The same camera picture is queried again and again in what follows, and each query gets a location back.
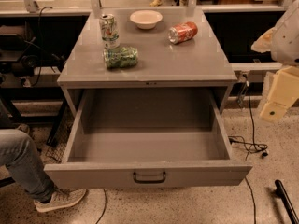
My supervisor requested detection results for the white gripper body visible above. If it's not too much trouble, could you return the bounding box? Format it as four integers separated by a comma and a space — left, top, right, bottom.
267, 66, 299, 108

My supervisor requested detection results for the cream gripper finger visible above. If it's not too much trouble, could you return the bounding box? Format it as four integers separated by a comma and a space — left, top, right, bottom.
260, 102, 288, 122

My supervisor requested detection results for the green soda can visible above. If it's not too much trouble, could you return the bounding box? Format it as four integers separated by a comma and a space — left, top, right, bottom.
103, 47, 138, 69

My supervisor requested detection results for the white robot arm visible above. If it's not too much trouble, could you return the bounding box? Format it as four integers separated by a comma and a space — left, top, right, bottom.
251, 0, 299, 122

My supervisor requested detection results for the red soda can lying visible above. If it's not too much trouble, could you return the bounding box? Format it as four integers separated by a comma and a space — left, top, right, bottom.
168, 21, 198, 44

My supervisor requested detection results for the open grey top drawer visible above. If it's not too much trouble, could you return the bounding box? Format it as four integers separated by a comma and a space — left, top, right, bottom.
45, 88, 252, 189

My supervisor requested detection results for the grey metal drawer cabinet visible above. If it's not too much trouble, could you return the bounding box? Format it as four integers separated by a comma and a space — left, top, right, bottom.
58, 7, 236, 112

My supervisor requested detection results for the white green upright can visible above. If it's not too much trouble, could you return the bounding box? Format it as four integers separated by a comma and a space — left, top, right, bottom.
99, 14, 120, 49

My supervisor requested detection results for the black bar on floor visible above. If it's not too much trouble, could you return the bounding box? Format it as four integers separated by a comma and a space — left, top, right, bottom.
275, 179, 299, 224

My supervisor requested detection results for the white ceramic bowl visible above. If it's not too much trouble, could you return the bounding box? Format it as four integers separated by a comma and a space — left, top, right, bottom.
130, 10, 163, 30

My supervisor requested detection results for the grey sneaker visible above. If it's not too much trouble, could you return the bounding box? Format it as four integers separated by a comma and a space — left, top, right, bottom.
34, 189, 87, 213

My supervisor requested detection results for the person's leg in jeans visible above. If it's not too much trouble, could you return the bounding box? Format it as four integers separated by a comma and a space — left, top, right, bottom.
0, 100, 56, 203

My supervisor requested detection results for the dark equipment on left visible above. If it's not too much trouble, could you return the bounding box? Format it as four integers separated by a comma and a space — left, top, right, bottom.
0, 5, 67, 89

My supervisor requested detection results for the black floor cable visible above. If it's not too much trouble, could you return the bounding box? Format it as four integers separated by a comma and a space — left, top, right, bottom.
228, 75, 269, 224

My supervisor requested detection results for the black drawer handle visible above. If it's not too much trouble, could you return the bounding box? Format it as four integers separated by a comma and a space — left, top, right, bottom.
133, 172, 166, 184

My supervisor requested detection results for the thin black cable under drawer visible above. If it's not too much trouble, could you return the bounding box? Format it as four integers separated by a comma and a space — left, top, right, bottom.
94, 189, 108, 224

